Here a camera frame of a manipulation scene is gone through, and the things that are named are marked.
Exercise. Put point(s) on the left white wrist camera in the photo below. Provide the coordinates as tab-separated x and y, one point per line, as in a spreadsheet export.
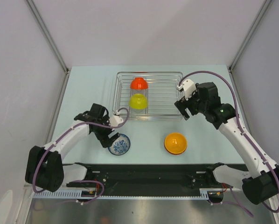
116	120

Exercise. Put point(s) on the wire dish rack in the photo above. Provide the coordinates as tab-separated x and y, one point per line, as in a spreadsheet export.
161	94

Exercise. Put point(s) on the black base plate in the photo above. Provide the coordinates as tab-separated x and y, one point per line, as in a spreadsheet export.
155	181

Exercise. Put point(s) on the orange-yellow bowl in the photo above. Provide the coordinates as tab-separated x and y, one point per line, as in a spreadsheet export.
175	140

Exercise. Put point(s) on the aluminium frame rail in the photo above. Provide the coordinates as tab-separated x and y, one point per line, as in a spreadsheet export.
27	185

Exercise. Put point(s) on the red-orange bowl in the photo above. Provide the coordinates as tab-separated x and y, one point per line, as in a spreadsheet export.
139	83

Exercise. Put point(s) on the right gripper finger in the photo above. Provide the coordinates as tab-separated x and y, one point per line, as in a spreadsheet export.
185	115
179	105

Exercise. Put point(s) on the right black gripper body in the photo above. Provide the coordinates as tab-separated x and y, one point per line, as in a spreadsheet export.
194	104

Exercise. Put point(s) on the white cable duct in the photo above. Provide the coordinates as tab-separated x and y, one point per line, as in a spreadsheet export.
83	194

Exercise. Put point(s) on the yellow-green bowl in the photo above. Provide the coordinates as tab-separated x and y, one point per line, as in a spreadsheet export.
138	101

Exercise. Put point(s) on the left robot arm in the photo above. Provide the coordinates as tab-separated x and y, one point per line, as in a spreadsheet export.
45	169

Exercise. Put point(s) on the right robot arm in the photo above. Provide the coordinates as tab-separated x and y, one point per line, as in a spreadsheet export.
261	181

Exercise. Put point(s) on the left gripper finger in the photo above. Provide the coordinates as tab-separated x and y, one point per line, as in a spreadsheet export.
114	137
106	143

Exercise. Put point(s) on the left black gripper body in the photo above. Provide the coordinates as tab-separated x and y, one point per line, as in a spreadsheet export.
102	133

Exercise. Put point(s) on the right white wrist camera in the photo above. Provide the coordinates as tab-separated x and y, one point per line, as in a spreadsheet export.
188	87

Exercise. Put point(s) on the blue white patterned bowl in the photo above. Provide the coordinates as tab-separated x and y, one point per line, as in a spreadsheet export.
120	146

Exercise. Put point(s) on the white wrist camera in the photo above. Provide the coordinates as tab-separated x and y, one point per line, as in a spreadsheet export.
116	120
188	87

